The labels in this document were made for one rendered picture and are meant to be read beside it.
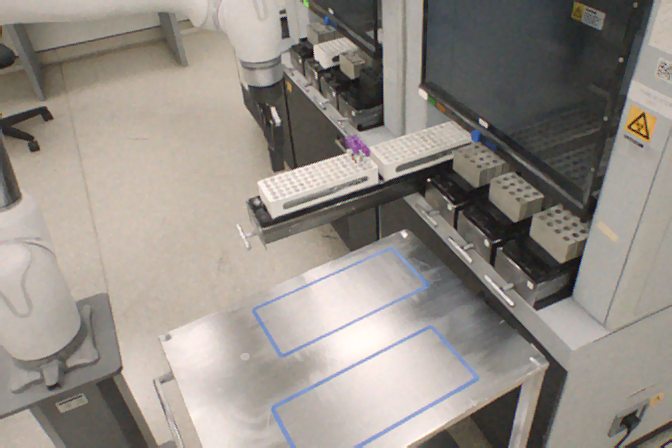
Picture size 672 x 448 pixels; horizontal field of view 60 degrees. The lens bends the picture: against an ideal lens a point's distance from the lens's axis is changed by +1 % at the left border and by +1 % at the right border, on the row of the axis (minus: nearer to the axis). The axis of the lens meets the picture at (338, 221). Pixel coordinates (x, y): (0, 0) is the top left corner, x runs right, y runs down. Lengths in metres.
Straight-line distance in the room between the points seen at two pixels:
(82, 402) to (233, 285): 1.11
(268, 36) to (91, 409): 0.92
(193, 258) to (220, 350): 1.49
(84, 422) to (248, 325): 0.52
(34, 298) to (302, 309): 0.52
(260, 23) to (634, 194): 0.76
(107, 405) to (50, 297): 0.33
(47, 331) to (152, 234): 1.55
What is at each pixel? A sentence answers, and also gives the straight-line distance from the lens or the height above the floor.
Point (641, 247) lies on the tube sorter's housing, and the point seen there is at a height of 0.97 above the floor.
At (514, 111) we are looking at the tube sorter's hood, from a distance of 1.29.
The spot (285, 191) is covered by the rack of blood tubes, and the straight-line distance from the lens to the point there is 1.44.
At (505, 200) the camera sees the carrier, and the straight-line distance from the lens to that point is 1.41.
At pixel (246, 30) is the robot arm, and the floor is 1.28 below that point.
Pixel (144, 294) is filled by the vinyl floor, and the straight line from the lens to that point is 2.55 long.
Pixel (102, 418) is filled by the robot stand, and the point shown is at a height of 0.52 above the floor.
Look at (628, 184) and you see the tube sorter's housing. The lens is 1.14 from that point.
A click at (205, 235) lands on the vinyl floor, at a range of 2.74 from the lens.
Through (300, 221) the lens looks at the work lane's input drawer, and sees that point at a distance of 1.45.
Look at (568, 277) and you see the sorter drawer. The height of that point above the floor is 0.79.
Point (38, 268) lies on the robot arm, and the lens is 1.30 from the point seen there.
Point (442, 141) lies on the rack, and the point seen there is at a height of 0.86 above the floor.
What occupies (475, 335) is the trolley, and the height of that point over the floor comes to 0.82.
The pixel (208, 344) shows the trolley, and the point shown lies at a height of 0.82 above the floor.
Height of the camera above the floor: 1.71
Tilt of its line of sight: 40 degrees down
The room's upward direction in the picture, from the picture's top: 5 degrees counter-clockwise
